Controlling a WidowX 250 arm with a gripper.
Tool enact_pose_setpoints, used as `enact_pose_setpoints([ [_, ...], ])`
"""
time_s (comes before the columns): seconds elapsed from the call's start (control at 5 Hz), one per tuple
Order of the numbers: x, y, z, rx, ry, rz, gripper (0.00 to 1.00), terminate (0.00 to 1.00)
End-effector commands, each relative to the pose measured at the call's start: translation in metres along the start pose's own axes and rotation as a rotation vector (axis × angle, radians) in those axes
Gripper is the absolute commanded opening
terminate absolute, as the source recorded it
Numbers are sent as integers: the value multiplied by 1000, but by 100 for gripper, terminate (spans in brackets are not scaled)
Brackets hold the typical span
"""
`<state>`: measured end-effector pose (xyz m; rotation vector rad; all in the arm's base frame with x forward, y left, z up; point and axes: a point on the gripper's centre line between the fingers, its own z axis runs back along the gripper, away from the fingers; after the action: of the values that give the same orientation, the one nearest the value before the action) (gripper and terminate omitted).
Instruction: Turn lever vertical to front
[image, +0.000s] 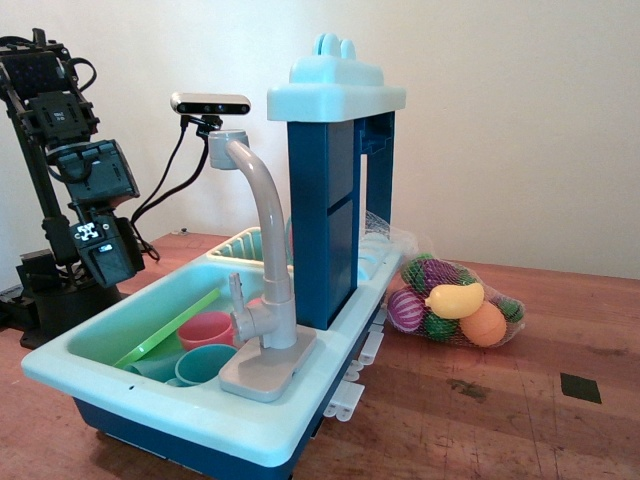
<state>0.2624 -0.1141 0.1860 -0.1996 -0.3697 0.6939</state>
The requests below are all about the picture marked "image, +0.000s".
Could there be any black gripper body with tag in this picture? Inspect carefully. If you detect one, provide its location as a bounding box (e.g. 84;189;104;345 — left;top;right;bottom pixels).
69;206;144;288

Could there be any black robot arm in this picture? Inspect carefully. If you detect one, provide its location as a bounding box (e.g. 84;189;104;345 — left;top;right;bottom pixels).
1;29;144;349

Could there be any grey faucet lever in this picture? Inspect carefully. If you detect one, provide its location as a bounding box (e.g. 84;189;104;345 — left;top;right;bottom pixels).
229;272;246;323

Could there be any green cutting board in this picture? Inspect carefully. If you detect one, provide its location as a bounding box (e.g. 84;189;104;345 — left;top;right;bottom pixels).
113;288;221;368

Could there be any pink toy cup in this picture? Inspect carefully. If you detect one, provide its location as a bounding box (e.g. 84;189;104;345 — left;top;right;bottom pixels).
177;311;234;351

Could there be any toy sink basin blue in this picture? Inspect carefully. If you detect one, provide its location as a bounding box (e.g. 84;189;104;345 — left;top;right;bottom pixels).
22;234;402;479

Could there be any teal toy cup lying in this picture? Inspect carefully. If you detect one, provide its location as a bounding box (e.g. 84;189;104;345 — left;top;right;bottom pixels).
123;361;176;383

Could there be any green dish rack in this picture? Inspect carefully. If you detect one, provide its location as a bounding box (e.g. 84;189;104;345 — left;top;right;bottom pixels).
205;227;264;268

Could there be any grey toy faucet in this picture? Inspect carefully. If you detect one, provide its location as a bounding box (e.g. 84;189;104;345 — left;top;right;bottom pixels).
208;130;317;403

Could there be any blue toy shelf tower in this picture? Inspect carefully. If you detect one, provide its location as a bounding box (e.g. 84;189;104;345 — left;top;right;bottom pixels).
267;33;406;330

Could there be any purple toy onion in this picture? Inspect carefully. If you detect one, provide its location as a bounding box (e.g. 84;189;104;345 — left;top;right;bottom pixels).
388;289;425;333

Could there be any mesh bag of toy food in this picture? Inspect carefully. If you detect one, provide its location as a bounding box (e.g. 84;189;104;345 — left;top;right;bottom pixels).
358;212;525;348

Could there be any yellow toy mango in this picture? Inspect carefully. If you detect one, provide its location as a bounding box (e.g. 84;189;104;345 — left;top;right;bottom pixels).
425;283;485;319

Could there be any orange toy fruit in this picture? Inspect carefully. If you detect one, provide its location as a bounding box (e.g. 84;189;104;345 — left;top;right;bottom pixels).
460;302;507;347

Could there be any black tape patch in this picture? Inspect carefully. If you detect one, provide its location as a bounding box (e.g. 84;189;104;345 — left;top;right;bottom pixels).
560;372;602;404

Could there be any black camera cable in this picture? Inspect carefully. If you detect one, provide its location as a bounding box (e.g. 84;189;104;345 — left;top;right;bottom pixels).
129;115;210;262

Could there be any silver depth camera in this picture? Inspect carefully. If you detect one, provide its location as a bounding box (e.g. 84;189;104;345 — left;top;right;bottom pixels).
170;92;251;115

